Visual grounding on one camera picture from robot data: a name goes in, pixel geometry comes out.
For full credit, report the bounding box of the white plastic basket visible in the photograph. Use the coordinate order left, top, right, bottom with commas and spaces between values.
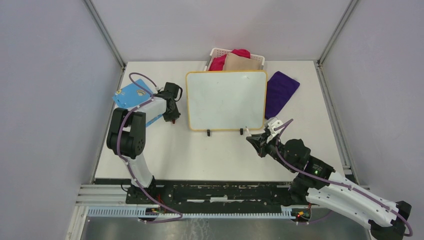
204, 48, 265, 71

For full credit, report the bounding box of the pink red cloth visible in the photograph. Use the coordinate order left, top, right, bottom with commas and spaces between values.
207, 48, 251, 71

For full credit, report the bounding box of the brown capped whiteboard marker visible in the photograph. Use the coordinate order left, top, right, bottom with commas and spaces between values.
245, 127, 252, 137

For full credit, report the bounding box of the purple cable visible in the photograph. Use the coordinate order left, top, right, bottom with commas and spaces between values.
117, 72, 184, 224
273, 118, 414, 238

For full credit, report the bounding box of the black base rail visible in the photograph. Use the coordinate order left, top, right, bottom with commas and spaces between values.
94, 178, 309, 214

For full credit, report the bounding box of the blue cartoon print cloth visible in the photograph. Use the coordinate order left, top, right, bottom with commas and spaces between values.
112, 78, 167, 128

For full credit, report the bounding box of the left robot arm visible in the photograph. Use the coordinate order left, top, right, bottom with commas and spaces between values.
106, 79, 183, 204

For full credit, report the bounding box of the beige folded cloth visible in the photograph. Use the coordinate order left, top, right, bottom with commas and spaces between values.
223, 53, 262, 71

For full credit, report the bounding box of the white slotted cable duct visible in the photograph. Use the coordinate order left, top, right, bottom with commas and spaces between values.
86, 206, 299, 220

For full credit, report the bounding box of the yellow framed whiteboard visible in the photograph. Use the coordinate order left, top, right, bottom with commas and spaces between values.
185, 70, 268, 131

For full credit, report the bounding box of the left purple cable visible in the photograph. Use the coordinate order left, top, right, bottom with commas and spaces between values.
117, 72, 184, 224

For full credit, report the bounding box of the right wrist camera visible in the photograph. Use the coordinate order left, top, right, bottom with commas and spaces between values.
264, 117, 284, 144

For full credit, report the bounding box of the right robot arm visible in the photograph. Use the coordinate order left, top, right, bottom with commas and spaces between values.
246, 131, 413, 240

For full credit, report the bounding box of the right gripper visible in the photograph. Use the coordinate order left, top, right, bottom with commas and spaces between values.
247, 131, 296, 172

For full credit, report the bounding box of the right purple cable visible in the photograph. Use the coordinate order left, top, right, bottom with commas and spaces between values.
273, 118, 414, 238

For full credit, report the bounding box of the purple cloth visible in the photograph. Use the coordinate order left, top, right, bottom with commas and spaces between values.
264, 71, 301, 120

